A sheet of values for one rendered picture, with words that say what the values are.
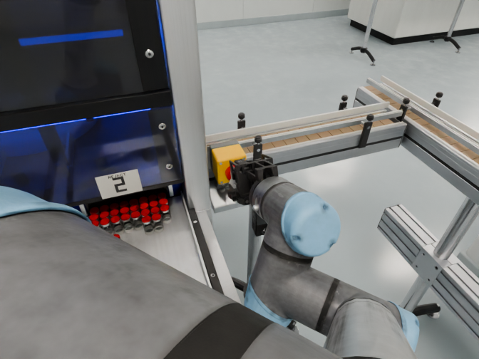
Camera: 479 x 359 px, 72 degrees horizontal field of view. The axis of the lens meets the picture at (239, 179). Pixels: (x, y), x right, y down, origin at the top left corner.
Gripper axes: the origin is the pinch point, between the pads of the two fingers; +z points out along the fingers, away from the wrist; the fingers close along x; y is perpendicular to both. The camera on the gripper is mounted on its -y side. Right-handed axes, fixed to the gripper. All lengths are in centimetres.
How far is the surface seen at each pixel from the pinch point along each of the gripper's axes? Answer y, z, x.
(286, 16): 112, 458, -244
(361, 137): 0.1, 16.4, -45.3
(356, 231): -71, 82, -89
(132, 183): 3.8, 3.0, 22.4
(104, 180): 5.9, 2.1, 27.6
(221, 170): 2.5, 3.1, 2.7
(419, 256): -47, 15, -67
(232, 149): 6.5, 5.1, -1.1
